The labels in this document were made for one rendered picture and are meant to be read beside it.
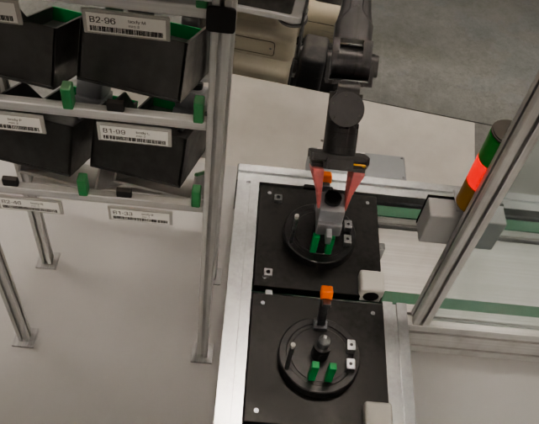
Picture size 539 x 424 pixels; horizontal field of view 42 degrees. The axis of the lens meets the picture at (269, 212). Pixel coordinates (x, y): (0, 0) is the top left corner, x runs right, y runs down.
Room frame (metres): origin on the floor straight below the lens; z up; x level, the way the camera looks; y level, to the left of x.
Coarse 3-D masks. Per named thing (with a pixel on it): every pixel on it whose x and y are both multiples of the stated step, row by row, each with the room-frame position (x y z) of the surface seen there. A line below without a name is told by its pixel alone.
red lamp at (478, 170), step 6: (474, 162) 0.70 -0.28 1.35; (480, 162) 0.69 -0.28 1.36; (474, 168) 0.70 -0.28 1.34; (480, 168) 0.69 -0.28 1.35; (486, 168) 0.68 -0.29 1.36; (468, 174) 0.70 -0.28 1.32; (474, 174) 0.69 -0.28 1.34; (480, 174) 0.68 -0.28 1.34; (468, 180) 0.70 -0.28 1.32; (474, 180) 0.69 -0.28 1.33; (480, 180) 0.68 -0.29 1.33; (474, 186) 0.68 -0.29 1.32
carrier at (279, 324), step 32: (256, 320) 0.61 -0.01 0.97; (288, 320) 0.62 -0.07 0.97; (352, 320) 0.64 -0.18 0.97; (256, 352) 0.54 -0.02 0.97; (288, 352) 0.51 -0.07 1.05; (320, 352) 0.54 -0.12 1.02; (352, 352) 0.56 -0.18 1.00; (384, 352) 0.58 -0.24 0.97; (256, 384) 0.49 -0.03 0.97; (288, 384) 0.50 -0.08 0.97; (320, 384) 0.50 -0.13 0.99; (352, 384) 0.51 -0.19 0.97; (384, 384) 0.52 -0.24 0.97; (256, 416) 0.43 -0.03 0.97; (288, 416) 0.44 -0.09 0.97; (320, 416) 0.45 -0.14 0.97; (352, 416) 0.46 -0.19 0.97; (384, 416) 0.46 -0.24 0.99
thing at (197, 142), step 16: (128, 96) 0.76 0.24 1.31; (96, 128) 0.64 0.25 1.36; (176, 128) 0.79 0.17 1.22; (96, 144) 0.63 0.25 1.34; (112, 144) 0.63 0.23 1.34; (128, 144) 0.63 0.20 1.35; (176, 144) 0.63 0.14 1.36; (192, 144) 0.66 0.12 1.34; (96, 160) 0.62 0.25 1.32; (112, 160) 0.62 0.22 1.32; (128, 160) 0.62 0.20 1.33; (144, 160) 0.62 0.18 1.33; (160, 160) 0.62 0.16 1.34; (176, 160) 0.62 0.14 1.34; (192, 160) 0.66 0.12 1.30; (144, 176) 0.61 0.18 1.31; (160, 176) 0.61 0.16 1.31; (176, 176) 0.61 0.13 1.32
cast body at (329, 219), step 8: (328, 192) 0.79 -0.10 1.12; (336, 192) 0.80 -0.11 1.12; (328, 200) 0.78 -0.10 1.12; (336, 200) 0.78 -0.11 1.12; (344, 200) 0.79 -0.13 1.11; (320, 208) 0.76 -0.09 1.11; (328, 208) 0.77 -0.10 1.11; (336, 208) 0.77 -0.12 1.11; (344, 208) 0.77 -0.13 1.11; (320, 216) 0.76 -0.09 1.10; (328, 216) 0.76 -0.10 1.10; (336, 216) 0.76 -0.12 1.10; (320, 224) 0.75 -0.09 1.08; (328, 224) 0.75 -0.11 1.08; (336, 224) 0.76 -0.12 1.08; (320, 232) 0.75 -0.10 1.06; (328, 232) 0.74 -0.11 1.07; (336, 232) 0.75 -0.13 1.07; (328, 240) 0.73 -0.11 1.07
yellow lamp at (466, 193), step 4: (464, 184) 0.70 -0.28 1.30; (464, 188) 0.70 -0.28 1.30; (468, 188) 0.69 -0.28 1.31; (472, 188) 0.69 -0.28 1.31; (460, 192) 0.70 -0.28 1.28; (464, 192) 0.69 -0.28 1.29; (468, 192) 0.69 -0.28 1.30; (472, 192) 0.68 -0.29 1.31; (460, 196) 0.70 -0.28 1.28; (464, 196) 0.69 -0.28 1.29; (468, 196) 0.68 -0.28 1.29; (472, 196) 0.68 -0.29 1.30; (460, 200) 0.69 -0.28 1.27; (464, 200) 0.69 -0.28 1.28; (468, 200) 0.68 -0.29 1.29; (460, 204) 0.69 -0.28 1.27; (464, 204) 0.68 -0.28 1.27; (460, 208) 0.69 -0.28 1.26; (464, 208) 0.68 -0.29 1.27
